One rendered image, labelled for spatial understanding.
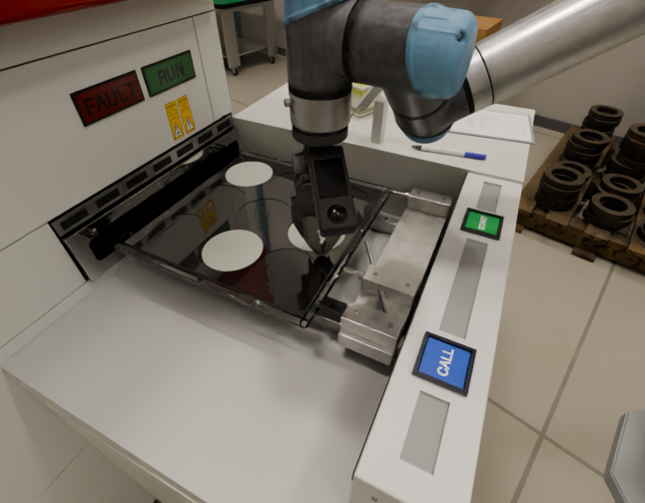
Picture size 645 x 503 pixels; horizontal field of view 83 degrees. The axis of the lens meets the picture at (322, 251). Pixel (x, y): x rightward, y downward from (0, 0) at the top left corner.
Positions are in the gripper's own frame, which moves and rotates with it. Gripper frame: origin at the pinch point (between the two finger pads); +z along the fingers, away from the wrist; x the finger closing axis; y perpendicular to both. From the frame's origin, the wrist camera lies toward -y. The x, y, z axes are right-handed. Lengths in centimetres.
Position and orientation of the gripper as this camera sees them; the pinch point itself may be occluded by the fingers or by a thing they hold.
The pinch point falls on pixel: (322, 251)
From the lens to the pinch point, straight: 57.9
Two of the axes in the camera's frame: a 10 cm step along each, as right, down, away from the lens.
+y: -1.5, -6.8, 7.2
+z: 0.0, 7.3, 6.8
